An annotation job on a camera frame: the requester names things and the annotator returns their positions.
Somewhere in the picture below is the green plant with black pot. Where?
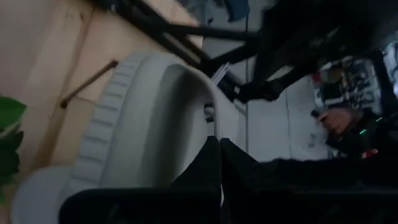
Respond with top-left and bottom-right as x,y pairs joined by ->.
0,60 -> 119,205

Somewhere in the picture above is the grey slide sandal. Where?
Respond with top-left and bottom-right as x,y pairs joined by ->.
11,166 -> 77,224
60,51 -> 240,191

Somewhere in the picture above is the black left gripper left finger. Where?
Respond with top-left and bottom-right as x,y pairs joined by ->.
169,136 -> 222,190

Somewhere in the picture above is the person's hand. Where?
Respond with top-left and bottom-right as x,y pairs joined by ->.
310,107 -> 355,136

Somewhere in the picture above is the cluttered background shelf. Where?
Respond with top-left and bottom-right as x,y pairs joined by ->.
312,57 -> 383,108

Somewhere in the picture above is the blue background object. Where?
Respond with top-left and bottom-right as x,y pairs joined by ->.
223,0 -> 251,22

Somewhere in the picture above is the black aluminium table frame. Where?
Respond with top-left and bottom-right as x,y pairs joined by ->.
90,0 -> 312,105

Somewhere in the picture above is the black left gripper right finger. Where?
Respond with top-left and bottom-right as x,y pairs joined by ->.
221,138 -> 259,194

